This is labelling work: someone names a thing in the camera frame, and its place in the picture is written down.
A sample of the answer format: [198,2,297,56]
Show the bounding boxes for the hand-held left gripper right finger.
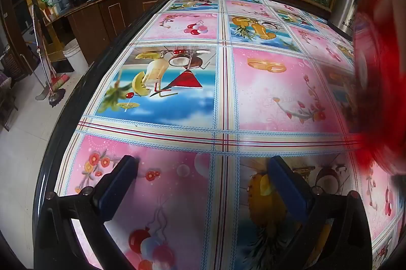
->
[267,156,372,270]

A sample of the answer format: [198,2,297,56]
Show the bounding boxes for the grey floor wiper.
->
[34,48,48,101]

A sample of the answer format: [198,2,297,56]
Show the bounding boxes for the printed fruit tablecloth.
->
[55,0,406,270]

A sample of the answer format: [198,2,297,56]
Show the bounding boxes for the white plastic bucket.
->
[62,38,89,74]

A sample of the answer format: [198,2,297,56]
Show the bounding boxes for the pink and green broom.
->
[38,19,70,93]

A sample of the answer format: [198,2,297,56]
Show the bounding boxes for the dark wooden chair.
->
[0,76,20,131]

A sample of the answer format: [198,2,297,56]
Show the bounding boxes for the brown wooden cabinet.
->
[43,0,176,66]

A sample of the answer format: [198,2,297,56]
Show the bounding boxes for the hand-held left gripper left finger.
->
[33,155,140,270]

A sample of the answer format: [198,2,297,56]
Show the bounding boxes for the red glass plate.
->
[347,0,406,191]

